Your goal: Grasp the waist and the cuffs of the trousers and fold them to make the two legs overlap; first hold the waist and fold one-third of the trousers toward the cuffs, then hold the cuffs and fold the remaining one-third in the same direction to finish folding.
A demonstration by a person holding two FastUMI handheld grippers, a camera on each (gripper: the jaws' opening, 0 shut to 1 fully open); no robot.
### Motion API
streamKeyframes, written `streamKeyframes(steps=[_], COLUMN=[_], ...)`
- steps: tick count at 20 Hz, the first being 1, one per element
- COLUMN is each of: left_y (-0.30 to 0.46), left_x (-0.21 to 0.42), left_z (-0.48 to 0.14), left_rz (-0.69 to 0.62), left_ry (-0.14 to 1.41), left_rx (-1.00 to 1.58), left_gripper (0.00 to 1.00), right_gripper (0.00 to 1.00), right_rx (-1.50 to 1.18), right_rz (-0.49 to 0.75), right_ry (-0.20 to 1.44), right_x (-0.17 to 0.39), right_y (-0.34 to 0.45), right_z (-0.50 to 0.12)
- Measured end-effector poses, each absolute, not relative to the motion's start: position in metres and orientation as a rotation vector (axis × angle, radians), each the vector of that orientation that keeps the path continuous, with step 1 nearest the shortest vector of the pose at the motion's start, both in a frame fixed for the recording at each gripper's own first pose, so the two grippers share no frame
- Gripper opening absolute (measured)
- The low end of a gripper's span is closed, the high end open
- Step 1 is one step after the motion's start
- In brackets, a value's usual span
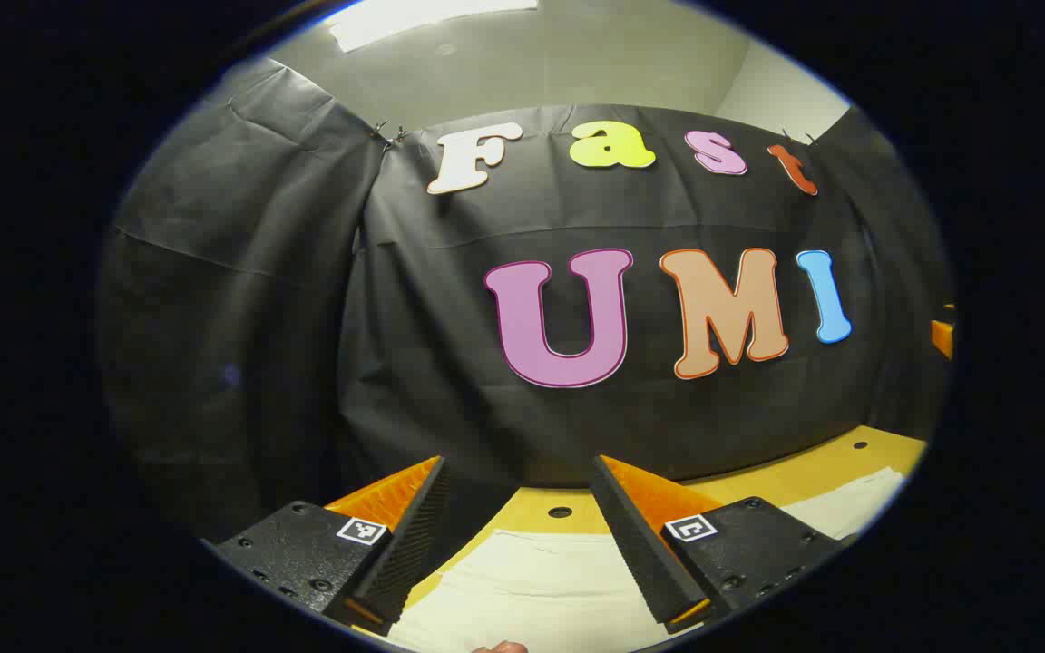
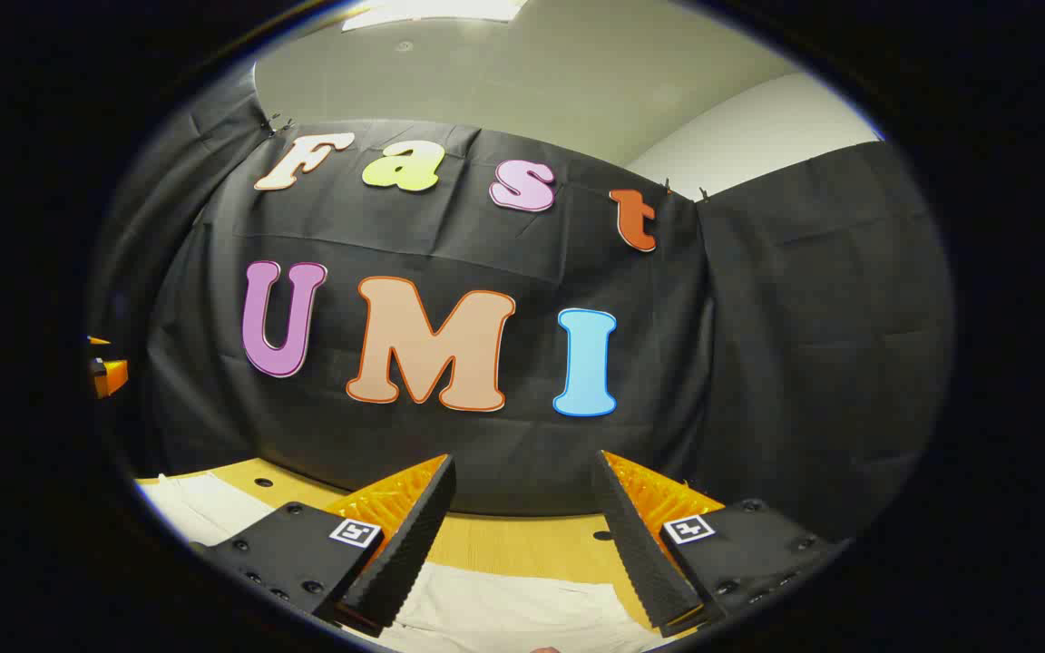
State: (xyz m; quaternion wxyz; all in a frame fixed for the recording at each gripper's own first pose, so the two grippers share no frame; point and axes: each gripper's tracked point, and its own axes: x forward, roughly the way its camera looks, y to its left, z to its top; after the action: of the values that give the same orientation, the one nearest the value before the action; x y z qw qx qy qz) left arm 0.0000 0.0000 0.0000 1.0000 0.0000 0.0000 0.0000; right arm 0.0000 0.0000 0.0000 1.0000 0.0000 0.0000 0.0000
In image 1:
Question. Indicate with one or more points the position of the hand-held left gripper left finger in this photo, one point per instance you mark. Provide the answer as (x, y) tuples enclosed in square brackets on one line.
[(405, 562)]

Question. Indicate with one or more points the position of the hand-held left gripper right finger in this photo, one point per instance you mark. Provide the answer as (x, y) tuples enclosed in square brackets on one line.
[(640, 553)]

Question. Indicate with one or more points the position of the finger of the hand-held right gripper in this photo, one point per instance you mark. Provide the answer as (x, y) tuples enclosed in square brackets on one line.
[(942, 337)]

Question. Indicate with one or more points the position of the white jeans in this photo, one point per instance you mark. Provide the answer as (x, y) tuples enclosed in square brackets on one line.
[(532, 589)]

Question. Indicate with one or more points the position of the black backdrop cloth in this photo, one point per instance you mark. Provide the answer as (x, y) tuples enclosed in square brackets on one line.
[(414, 363)]

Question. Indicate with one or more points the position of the metal binder clip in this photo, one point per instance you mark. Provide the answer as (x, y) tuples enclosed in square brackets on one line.
[(388, 136), (799, 138)]

